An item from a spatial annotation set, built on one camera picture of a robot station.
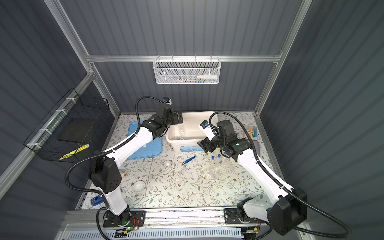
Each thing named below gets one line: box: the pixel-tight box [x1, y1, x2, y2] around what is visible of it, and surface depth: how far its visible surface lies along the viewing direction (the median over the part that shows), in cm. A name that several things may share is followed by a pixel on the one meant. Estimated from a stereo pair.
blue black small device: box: [90, 195, 104, 206], surface depth 79 cm
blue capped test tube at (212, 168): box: [211, 156, 215, 178], surface depth 89 cm
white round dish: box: [133, 180, 146, 192], surface depth 84 cm
